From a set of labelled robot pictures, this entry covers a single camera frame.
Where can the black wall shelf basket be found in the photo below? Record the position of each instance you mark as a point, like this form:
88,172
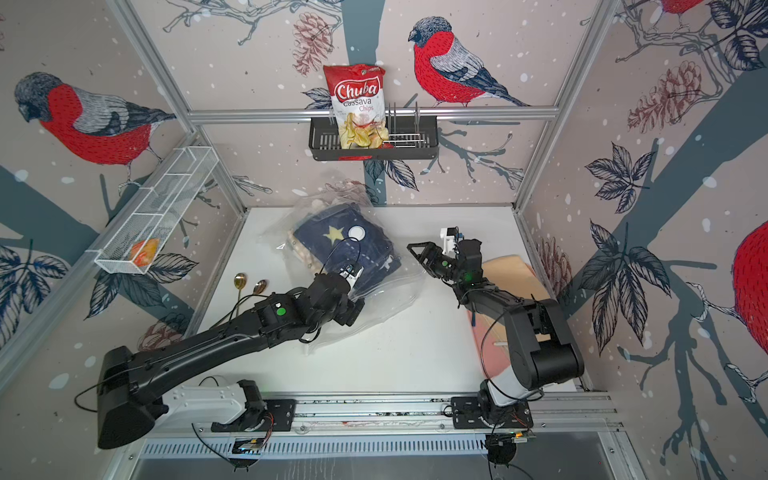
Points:
408,139

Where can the clear plastic vacuum bag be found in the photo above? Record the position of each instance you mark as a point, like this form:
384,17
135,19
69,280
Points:
394,295

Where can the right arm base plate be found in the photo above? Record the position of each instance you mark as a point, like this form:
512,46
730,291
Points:
469,412

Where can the copper spoon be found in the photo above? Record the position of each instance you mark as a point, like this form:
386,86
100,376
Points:
260,286

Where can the navy star blanket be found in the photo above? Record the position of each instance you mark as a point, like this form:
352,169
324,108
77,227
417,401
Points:
355,239

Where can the beige pink cutting board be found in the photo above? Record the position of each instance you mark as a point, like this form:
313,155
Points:
512,274

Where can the red Chuba chips bag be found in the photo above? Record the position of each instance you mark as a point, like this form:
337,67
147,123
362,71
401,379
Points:
358,104

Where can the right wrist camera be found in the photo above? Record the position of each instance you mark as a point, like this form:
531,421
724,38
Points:
450,237

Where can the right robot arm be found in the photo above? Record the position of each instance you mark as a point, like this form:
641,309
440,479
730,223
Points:
523,341

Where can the orange item in basket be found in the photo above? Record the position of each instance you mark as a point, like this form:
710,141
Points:
143,253

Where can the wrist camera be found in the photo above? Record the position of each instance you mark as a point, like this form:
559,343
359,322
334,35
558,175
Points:
450,237
352,274

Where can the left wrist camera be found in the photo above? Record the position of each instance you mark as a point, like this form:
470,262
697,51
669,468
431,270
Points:
352,274

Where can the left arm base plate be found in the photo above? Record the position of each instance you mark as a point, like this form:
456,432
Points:
275,416

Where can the white mesh wall basket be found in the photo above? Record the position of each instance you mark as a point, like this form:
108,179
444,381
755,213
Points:
161,207

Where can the gold spoon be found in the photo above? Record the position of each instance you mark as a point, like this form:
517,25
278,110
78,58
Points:
240,282

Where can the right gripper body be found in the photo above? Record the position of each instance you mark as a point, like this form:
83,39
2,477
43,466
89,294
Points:
448,271

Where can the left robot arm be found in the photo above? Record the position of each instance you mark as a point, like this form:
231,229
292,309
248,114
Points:
131,385

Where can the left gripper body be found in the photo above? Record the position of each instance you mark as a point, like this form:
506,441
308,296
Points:
347,312

